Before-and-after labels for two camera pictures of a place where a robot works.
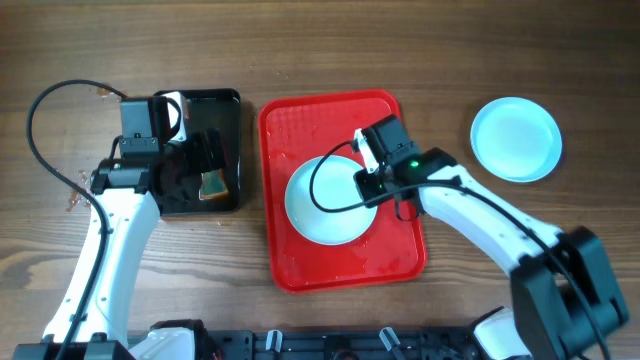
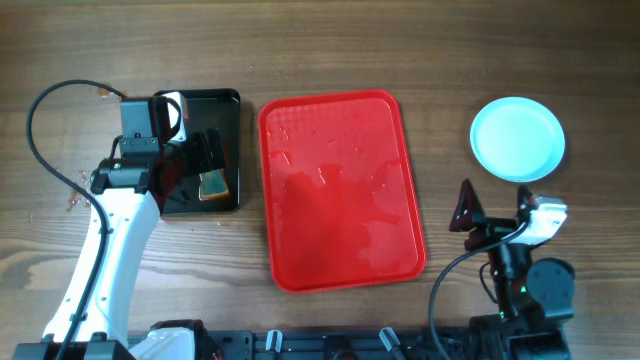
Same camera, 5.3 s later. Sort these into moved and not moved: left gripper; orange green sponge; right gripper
Moved: right gripper
Not moved: orange green sponge; left gripper
